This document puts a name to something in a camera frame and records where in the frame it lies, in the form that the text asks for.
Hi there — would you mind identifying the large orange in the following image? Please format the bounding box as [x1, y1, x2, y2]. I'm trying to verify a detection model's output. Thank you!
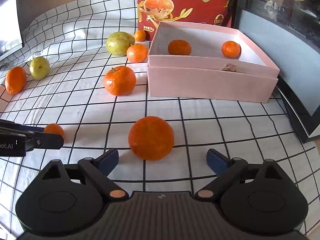
[5, 66, 27, 95]

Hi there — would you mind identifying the yellow-green apple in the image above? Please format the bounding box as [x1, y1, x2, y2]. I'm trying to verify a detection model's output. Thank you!
[29, 56, 50, 80]

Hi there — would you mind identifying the small tangerine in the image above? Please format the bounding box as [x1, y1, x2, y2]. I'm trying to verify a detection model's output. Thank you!
[43, 123, 65, 139]

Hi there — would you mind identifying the tangerine beside pear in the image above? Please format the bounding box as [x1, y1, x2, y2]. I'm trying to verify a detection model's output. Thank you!
[126, 44, 148, 63]

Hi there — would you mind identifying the black framed appliance right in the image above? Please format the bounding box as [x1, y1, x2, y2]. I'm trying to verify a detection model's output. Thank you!
[233, 0, 320, 142]

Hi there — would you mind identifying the tiny kumquat by bag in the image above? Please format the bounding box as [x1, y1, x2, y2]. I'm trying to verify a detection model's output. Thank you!
[134, 30, 146, 42]

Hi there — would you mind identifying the pink cardboard box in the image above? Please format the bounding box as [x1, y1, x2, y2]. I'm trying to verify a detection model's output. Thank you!
[147, 22, 279, 103]

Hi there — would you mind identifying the medium tangerine with leaf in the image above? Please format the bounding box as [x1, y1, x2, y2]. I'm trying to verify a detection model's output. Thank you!
[103, 66, 136, 96]

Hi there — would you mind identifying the black monitor left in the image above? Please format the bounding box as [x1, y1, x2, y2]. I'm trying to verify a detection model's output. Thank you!
[0, 0, 23, 60]

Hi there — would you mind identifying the red snack bag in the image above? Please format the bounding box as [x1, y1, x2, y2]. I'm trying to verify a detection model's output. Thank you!
[137, 0, 233, 41]

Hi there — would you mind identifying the white black grid tablecloth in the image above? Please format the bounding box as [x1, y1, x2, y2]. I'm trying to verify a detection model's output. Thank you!
[1, 0, 319, 237]

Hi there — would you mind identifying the green pear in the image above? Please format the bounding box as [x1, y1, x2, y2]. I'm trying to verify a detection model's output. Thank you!
[106, 31, 135, 56]

